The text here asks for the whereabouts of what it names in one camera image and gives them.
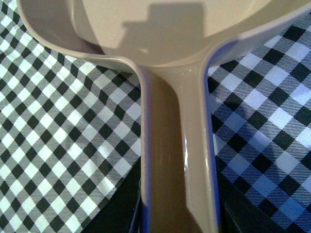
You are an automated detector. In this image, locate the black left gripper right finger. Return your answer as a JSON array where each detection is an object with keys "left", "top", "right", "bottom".
[{"left": 217, "top": 171, "right": 279, "bottom": 233}]

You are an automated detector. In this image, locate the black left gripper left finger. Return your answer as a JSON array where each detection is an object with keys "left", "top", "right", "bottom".
[{"left": 82, "top": 159, "right": 141, "bottom": 233}]

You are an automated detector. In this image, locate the black white checkered bedsheet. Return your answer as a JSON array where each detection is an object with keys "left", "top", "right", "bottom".
[{"left": 0, "top": 0, "right": 309, "bottom": 233}]

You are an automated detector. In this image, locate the beige plastic dustpan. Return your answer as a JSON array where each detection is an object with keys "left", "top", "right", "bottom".
[{"left": 17, "top": 0, "right": 311, "bottom": 233}]

